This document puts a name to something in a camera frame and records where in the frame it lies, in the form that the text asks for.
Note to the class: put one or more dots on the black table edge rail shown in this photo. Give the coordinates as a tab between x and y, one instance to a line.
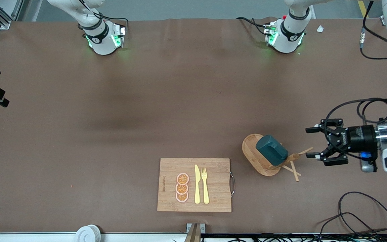
281	238

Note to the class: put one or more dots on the dark green cup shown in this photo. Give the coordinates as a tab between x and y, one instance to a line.
270	149

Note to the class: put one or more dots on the white round roll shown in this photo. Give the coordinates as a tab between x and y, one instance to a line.
87	233

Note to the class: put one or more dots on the bamboo cutting board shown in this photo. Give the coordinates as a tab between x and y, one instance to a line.
213	188

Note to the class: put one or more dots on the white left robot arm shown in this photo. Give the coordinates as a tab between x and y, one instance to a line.
289	33

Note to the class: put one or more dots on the wooden mug rack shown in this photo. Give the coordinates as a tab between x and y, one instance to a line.
252	151

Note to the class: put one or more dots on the toy orange slice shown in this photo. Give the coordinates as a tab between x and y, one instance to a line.
181	197
182	178
181	189

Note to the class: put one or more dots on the metal table bracket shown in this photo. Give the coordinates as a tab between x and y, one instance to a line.
193	233

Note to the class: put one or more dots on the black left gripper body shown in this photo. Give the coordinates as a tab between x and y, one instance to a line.
361	138

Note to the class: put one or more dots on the white paper scrap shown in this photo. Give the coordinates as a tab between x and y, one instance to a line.
320	29

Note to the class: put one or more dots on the yellow plastic knife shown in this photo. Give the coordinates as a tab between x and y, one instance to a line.
197	185

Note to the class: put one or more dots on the yellow plastic fork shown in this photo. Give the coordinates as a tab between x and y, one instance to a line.
205	191

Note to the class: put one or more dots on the white table edge rail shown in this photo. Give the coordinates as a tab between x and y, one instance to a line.
29	238

